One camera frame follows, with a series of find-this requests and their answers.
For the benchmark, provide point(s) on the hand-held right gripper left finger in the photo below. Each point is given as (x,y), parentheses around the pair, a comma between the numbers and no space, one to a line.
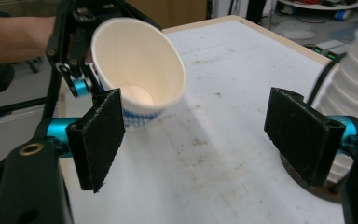
(96,140)

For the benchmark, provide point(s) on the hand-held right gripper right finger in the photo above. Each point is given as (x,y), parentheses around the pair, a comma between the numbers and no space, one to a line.
(301,137)

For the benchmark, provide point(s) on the blue banded paper cup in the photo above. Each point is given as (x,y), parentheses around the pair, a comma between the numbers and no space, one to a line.
(136,62)

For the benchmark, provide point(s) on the black cup holder brown base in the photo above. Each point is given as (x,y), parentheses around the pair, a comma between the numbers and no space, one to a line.
(323,194)

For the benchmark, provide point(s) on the brown cardboard box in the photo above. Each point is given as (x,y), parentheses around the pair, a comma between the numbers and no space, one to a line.
(167,12)

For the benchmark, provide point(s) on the white foam mat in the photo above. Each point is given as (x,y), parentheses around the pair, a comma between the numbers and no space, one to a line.
(230,140)

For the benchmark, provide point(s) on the grey power supply box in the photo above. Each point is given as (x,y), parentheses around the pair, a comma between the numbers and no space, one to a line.
(340,52)
(327,46)

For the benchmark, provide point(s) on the white round table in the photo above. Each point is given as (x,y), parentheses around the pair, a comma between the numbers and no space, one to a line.
(320,4)

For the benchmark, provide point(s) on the black metal frame post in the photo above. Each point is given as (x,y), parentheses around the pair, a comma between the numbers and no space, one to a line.
(256,12)

